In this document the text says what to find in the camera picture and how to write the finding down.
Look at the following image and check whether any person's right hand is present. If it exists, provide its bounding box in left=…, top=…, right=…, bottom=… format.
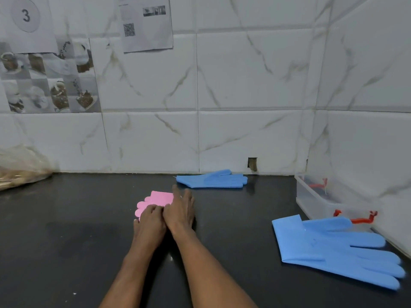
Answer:
left=163, top=185, right=196, bottom=238

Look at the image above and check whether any person's left hand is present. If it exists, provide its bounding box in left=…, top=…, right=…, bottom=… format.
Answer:
left=133, top=204, right=168, bottom=252

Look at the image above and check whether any pink rubber glove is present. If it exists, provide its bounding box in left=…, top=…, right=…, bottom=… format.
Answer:
left=135, top=191, right=174, bottom=218

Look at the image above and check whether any person's left forearm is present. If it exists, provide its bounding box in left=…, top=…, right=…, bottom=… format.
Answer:
left=99, top=245, right=161, bottom=308

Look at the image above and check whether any person's right forearm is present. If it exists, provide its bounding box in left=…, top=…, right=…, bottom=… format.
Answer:
left=170, top=228, right=258, bottom=308

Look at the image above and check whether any blue rubber glove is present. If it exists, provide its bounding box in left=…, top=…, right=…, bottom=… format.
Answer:
left=176, top=169, right=248, bottom=189
left=272, top=215, right=406, bottom=290

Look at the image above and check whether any clear plastic bag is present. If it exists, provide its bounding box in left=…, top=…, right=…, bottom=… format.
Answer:
left=0, top=145, right=56, bottom=191

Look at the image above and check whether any clear plastic container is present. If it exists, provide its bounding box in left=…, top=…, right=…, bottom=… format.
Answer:
left=294, top=172, right=383, bottom=233

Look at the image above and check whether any white printed paper sheet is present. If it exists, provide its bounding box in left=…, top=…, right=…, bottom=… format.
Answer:
left=118, top=0, right=174, bottom=53

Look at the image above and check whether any white paper with circle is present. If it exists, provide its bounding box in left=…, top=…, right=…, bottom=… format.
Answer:
left=0, top=0, right=59, bottom=54

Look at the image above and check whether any coffee picture wall tile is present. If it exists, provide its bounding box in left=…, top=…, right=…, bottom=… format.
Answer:
left=0, top=37, right=101, bottom=114

